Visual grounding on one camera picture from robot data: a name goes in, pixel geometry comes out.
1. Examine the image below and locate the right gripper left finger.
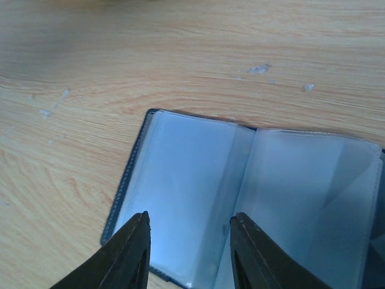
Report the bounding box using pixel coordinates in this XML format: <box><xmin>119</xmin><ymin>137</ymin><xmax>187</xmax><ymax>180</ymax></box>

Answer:
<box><xmin>52</xmin><ymin>211</ymin><xmax>150</xmax><ymax>289</ymax></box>

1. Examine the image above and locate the blue card holder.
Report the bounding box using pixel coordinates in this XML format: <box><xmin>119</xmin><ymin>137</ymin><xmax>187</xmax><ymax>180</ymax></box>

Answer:
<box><xmin>101</xmin><ymin>109</ymin><xmax>384</xmax><ymax>288</ymax></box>

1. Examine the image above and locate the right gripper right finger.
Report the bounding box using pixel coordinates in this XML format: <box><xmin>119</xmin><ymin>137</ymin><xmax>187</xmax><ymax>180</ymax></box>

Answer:
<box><xmin>230</xmin><ymin>213</ymin><xmax>329</xmax><ymax>288</ymax></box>

